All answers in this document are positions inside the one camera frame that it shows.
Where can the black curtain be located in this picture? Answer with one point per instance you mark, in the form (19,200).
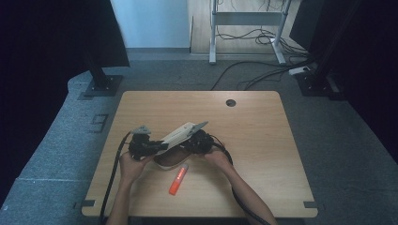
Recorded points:
(359,62)
(37,62)

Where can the orange highlighter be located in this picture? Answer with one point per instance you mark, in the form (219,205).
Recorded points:
(178,179)

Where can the grey floor socket plate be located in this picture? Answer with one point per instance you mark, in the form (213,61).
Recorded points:
(99,122)

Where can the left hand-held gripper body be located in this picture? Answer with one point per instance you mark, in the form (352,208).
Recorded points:
(140,146)

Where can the white metal desk frame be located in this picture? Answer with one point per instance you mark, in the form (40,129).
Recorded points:
(247,18)

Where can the beige pencil case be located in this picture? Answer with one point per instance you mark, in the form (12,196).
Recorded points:
(175,137)

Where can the person's right hand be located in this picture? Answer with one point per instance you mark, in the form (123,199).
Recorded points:
(219,159)

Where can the black stand with base plate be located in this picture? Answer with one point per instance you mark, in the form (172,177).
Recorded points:
(316,84)
(101,82)

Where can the black table grommet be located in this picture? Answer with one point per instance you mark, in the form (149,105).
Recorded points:
(231,102)

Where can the white power strip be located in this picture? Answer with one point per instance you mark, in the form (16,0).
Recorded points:
(298,70)

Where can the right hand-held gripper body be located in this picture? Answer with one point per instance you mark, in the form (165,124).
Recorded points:
(200,142)

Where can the person's left hand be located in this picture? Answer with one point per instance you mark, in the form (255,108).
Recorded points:
(133,168)

